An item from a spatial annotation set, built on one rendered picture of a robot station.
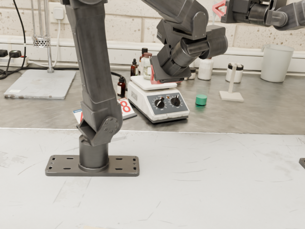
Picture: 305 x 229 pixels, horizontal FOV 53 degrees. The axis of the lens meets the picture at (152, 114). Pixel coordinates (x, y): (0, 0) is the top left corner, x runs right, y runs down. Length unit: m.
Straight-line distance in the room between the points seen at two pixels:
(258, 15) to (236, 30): 0.67
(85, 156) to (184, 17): 0.35
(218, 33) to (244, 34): 0.83
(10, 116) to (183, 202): 0.57
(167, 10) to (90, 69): 0.19
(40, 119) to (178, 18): 0.50
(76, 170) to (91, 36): 0.28
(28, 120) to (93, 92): 0.38
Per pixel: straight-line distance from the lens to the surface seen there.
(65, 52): 1.46
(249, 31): 1.58
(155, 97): 0.94
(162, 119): 0.91
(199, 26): 0.68
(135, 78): 1.01
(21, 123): 0.93
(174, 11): 0.64
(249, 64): 1.57
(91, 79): 0.59
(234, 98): 1.18
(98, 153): 0.65
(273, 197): 0.70
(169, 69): 0.76
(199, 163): 0.75
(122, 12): 1.45
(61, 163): 0.71
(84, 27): 0.56
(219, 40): 0.75
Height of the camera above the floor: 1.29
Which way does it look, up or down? 24 degrees down
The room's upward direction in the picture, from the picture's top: 4 degrees clockwise
